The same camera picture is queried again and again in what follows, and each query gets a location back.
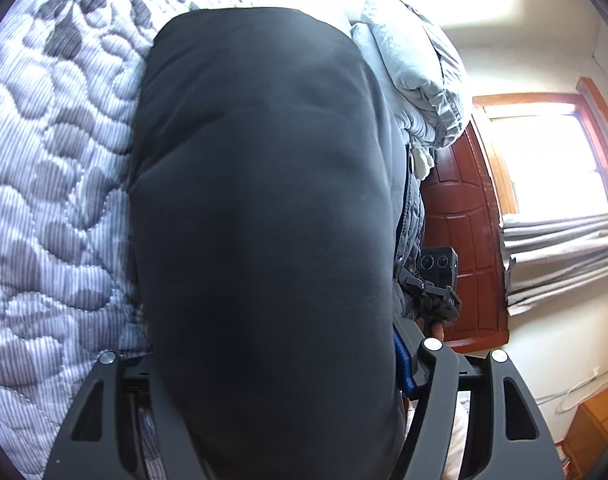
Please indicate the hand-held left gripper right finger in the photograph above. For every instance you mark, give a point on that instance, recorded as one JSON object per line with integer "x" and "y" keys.
{"x": 402, "y": 366}

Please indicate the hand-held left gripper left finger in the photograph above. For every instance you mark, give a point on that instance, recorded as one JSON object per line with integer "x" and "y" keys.
{"x": 91, "y": 410}

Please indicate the grey-white curtain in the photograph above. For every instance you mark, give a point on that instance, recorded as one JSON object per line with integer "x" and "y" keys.
{"x": 558, "y": 260}

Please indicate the wooden framed window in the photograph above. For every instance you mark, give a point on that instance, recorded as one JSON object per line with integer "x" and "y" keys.
{"x": 548, "y": 155}

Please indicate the person's right hand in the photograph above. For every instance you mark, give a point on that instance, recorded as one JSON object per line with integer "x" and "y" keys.
{"x": 437, "y": 331}

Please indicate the light grey duvet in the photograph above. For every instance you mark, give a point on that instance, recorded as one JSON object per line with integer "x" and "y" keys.
{"x": 413, "y": 75}

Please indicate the wooden cabinet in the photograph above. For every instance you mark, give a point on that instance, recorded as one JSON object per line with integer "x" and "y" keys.
{"x": 591, "y": 435}

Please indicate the grey leaf-patterned quilted blanket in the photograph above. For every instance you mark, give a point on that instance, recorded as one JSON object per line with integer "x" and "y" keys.
{"x": 54, "y": 175}

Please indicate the red wooden door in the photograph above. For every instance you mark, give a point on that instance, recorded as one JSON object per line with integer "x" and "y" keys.
{"x": 463, "y": 240}

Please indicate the black pants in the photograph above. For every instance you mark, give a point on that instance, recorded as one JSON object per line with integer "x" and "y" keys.
{"x": 269, "y": 235}

